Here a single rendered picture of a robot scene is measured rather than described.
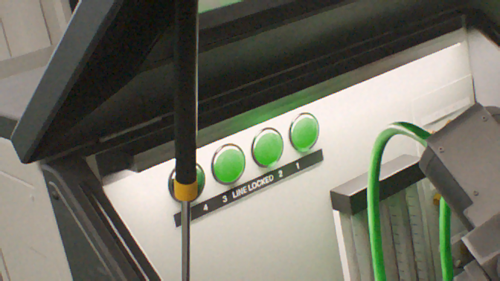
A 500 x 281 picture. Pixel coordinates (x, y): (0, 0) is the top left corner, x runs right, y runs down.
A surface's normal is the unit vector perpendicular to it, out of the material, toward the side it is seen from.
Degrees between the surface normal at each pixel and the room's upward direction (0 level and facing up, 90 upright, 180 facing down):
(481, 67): 90
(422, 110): 90
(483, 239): 29
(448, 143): 48
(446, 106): 90
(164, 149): 90
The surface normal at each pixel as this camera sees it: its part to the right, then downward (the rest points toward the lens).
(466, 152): -0.42, -0.37
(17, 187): -0.78, 0.33
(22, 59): 0.64, 0.11
